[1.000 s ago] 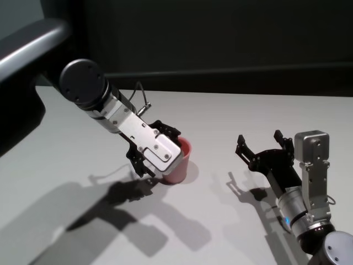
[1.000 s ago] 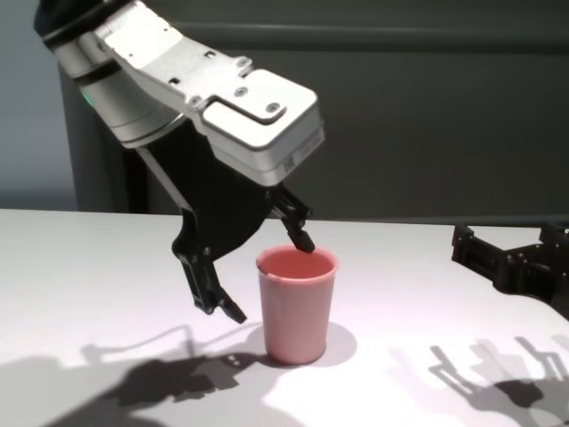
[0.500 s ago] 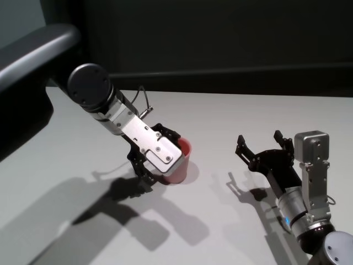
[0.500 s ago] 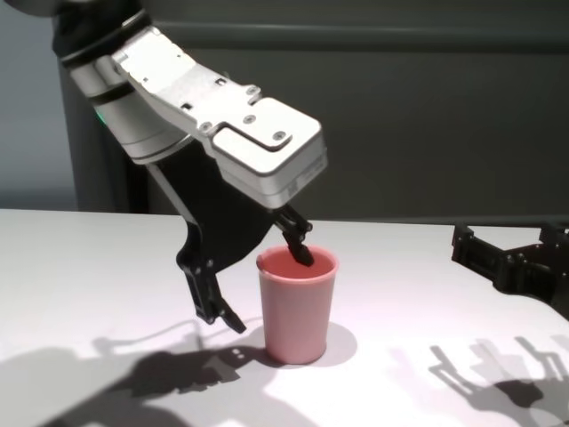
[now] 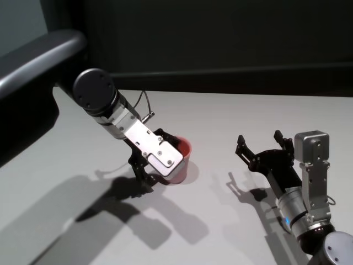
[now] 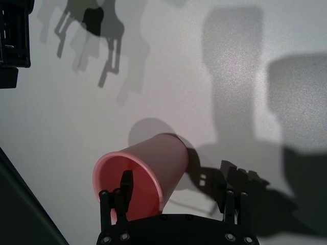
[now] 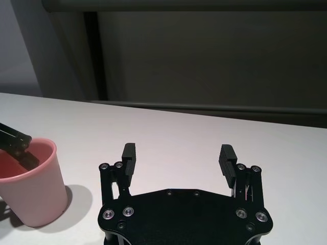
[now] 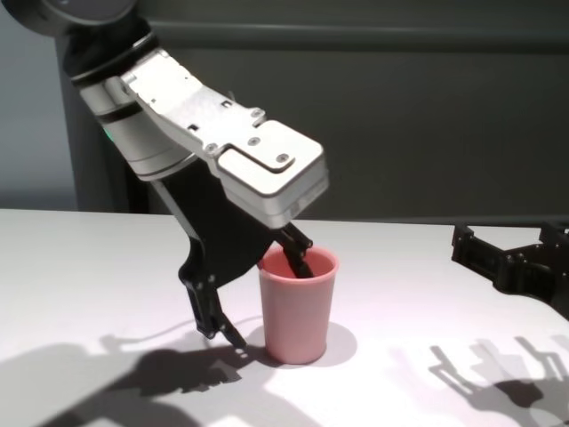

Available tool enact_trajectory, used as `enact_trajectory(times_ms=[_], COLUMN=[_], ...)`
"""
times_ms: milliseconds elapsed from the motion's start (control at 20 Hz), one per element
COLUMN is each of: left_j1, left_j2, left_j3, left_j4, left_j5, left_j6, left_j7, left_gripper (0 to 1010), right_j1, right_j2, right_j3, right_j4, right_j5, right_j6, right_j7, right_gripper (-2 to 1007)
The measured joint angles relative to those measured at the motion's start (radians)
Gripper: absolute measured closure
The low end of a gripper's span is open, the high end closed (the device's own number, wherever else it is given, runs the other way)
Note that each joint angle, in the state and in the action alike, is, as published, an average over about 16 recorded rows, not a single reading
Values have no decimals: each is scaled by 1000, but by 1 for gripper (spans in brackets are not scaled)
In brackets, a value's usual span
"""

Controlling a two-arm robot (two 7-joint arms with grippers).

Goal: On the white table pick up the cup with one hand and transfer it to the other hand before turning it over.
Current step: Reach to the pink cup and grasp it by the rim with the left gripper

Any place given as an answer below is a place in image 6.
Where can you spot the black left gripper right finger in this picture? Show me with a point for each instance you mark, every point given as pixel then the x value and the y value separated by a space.
pixel 232 206

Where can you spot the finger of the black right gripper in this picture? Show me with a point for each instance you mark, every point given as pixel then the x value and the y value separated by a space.
pixel 15 33

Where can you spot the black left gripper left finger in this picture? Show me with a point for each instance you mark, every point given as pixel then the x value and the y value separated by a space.
pixel 112 206

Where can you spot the pink plastic cup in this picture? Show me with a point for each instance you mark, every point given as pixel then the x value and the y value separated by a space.
pixel 158 158

